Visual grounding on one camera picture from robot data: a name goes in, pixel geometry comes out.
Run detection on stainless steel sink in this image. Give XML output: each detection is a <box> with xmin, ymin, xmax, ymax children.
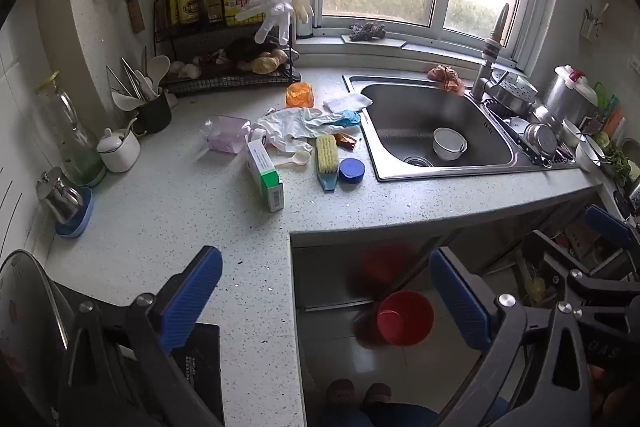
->
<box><xmin>342</xmin><ymin>74</ymin><xmax>581</xmax><ymax>182</ymax></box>

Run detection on steel faucet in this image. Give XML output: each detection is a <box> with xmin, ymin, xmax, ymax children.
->
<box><xmin>470</xmin><ymin>3</ymin><xmax>511</xmax><ymax>102</ymax></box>

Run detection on person's right foot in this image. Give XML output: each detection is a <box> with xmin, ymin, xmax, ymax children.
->
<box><xmin>364</xmin><ymin>382</ymin><xmax>393</xmax><ymax>408</ymax></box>

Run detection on white lidded ceramic pot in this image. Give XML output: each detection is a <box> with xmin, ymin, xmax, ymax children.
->
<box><xmin>96</xmin><ymin>127</ymin><xmax>142</xmax><ymax>174</ymax></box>

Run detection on white latex glove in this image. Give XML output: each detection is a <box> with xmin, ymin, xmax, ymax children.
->
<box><xmin>255</xmin><ymin>107</ymin><xmax>326</xmax><ymax>154</ymax></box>

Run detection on blue scrub brush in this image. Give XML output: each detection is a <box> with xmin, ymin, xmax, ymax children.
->
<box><xmin>315</xmin><ymin>134</ymin><xmax>342</xmax><ymax>192</ymax></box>

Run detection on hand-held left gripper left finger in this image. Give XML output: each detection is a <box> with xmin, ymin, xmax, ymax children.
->
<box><xmin>57</xmin><ymin>246</ymin><xmax>226</xmax><ymax>427</ymax></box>

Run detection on white paper towel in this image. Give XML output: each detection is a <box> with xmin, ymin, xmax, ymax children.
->
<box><xmin>322</xmin><ymin>91</ymin><xmax>375</xmax><ymax>114</ymax></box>

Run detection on wooden handled knife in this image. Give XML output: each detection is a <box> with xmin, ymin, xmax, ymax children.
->
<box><xmin>127</xmin><ymin>0</ymin><xmax>146</xmax><ymax>34</ymax></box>

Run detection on orange plastic wrapper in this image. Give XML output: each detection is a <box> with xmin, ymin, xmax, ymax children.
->
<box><xmin>286</xmin><ymin>82</ymin><xmax>316</xmax><ymax>108</ymax></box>

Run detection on white enamel basin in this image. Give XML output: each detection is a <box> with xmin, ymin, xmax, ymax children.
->
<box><xmin>575</xmin><ymin>134</ymin><xmax>608</xmax><ymax>172</ymax></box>

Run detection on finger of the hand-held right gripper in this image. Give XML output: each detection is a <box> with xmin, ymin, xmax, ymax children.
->
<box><xmin>584</xmin><ymin>205</ymin><xmax>640</xmax><ymax>268</ymax></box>
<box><xmin>522</xmin><ymin>229</ymin><xmax>640</xmax><ymax>308</ymax></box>

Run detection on person's foot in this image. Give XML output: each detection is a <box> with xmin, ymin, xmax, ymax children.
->
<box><xmin>325</xmin><ymin>379</ymin><xmax>357</xmax><ymax>408</ymax></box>
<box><xmin>364</xmin><ymin>382</ymin><xmax>393</xmax><ymax>408</ymax></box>

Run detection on white hanging rubber glove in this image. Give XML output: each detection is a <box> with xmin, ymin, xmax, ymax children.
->
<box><xmin>235</xmin><ymin>0</ymin><xmax>296</xmax><ymax>45</ymax></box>

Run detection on person's blue trousers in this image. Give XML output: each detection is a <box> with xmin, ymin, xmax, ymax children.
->
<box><xmin>345</xmin><ymin>402</ymin><xmax>506</xmax><ymax>427</ymax></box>

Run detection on bundle of metal utensils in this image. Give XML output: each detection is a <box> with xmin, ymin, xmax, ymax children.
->
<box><xmin>106</xmin><ymin>57</ymin><xmax>147</xmax><ymax>100</ymax></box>

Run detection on stacked steel bowls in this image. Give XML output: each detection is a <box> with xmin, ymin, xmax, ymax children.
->
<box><xmin>522</xmin><ymin>122</ymin><xmax>558</xmax><ymax>160</ymax></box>

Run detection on person's left foot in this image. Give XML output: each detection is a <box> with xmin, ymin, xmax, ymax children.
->
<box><xmin>325</xmin><ymin>379</ymin><xmax>357</xmax><ymax>408</ymax></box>

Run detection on white rice paddle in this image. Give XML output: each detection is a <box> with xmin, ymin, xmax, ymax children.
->
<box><xmin>149</xmin><ymin>55</ymin><xmax>172</xmax><ymax>98</ymax></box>

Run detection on clear glass bottle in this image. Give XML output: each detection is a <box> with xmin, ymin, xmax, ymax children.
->
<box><xmin>35</xmin><ymin>72</ymin><xmax>108</xmax><ymax>188</ymax></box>

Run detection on garlic bulb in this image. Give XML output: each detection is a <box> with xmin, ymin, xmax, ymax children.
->
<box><xmin>170</xmin><ymin>59</ymin><xmax>201</xmax><ymax>80</ymax></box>

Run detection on white plastic spoon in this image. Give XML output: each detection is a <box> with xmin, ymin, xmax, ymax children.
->
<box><xmin>111</xmin><ymin>89</ymin><xmax>139</xmax><ymax>112</ymax></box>

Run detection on black flat device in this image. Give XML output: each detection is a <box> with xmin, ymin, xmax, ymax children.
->
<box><xmin>170</xmin><ymin>322</ymin><xmax>221</xmax><ymax>413</ymax></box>

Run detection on small steel jug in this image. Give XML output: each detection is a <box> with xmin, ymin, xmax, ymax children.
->
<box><xmin>37</xmin><ymin>167</ymin><xmax>86</xmax><ymax>225</ymax></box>

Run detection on brown rag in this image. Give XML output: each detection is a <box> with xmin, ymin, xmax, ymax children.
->
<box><xmin>426</xmin><ymin>64</ymin><xmax>465</xmax><ymax>95</ymax></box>

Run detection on steel wool scourer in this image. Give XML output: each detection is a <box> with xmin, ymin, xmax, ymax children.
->
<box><xmin>348</xmin><ymin>22</ymin><xmax>387</xmax><ymax>42</ymax></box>

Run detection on steel colander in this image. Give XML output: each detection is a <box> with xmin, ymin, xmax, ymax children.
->
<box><xmin>487</xmin><ymin>72</ymin><xmax>538</xmax><ymax>118</ymax></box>

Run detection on red plastic bin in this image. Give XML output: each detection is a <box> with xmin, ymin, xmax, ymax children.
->
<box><xmin>376</xmin><ymin>291</ymin><xmax>435</xmax><ymax>348</ymax></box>

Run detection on black wire rack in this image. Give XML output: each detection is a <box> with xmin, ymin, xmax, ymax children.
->
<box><xmin>152</xmin><ymin>0</ymin><xmax>301</xmax><ymax>96</ymax></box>

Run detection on glass pot lid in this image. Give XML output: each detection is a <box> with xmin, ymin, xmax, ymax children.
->
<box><xmin>0</xmin><ymin>249</ymin><xmax>76</xmax><ymax>427</ymax></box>

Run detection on blue round lid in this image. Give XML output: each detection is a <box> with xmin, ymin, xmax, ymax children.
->
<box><xmin>338</xmin><ymin>158</ymin><xmax>367</xmax><ymax>184</ymax></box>

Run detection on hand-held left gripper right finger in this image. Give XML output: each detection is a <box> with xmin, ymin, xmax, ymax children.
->
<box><xmin>429</xmin><ymin>248</ymin><xmax>593</xmax><ymax>427</ymax></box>

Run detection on black utensil cup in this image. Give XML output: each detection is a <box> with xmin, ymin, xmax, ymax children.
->
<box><xmin>135</xmin><ymin>92</ymin><xmax>173</xmax><ymax>135</ymax></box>

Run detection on white ceramic bowl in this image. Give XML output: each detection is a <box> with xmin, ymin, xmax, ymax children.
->
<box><xmin>432</xmin><ymin>127</ymin><xmax>468</xmax><ymax>162</ymax></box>

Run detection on wall mounted holder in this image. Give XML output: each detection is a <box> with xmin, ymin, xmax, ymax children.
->
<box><xmin>580</xmin><ymin>4</ymin><xmax>608</xmax><ymax>40</ymax></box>

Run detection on green vegetables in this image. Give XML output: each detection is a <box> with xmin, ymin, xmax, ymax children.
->
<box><xmin>600</xmin><ymin>132</ymin><xmax>633</xmax><ymax>178</ymax></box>

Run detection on white plastic scoop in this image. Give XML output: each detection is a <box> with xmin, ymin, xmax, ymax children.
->
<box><xmin>274</xmin><ymin>150</ymin><xmax>312</xmax><ymax>170</ymax></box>

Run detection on blue plastic dish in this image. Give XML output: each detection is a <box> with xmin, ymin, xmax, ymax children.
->
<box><xmin>54</xmin><ymin>187</ymin><xmax>95</xmax><ymax>239</ymax></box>

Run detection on green and white box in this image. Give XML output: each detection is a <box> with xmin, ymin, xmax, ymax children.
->
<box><xmin>246</xmin><ymin>139</ymin><xmax>285</xmax><ymax>212</ymax></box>

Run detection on clear plastic jar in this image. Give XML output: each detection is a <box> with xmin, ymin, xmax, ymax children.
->
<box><xmin>200</xmin><ymin>115</ymin><xmax>252</xmax><ymax>154</ymax></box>

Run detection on steel pot with white lid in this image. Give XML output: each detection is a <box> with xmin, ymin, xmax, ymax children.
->
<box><xmin>542</xmin><ymin>64</ymin><xmax>600</xmax><ymax>128</ymax></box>

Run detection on cream hanging rubber glove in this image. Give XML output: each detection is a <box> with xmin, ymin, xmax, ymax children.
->
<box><xmin>287</xmin><ymin>0</ymin><xmax>315</xmax><ymax>24</ymax></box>

